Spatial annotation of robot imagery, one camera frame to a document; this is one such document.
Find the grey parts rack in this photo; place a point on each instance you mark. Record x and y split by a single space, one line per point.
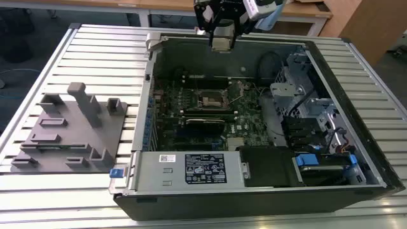
76 140

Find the blue plastic clip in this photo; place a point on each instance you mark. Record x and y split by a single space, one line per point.
351 159

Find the green RAM stick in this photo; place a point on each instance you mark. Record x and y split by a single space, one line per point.
60 147

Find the silver chipset heatsink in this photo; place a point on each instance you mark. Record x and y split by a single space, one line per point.
236 142

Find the wooden cabinet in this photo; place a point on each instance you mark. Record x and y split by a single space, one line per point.
366 23

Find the silver CPU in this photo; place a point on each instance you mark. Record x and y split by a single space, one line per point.
222 44

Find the black PC case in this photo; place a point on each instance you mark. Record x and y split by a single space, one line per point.
222 207

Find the hard disk in blue carrier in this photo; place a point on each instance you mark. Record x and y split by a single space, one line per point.
307 159

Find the CPU socket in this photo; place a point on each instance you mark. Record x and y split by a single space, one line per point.
211 101

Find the green motherboard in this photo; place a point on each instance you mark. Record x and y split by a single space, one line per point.
254 128

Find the metal locking lever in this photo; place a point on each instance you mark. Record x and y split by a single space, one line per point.
236 98

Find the metal disk bay cage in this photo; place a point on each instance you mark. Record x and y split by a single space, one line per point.
283 89

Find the blue power supply latch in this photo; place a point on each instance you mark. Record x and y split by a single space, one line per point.
116 173

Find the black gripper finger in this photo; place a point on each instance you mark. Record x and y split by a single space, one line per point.
214 33
238 31

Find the black office chair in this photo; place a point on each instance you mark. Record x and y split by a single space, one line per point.
16 43

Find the silver power supply unit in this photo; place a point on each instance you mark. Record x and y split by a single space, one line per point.
146 176

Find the black plastic drive bracket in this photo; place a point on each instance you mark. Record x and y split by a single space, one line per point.
301 131

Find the black graphics card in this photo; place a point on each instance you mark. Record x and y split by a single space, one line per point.
204 130

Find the wooden desk white legs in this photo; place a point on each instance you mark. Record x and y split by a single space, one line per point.
63 3
305 12

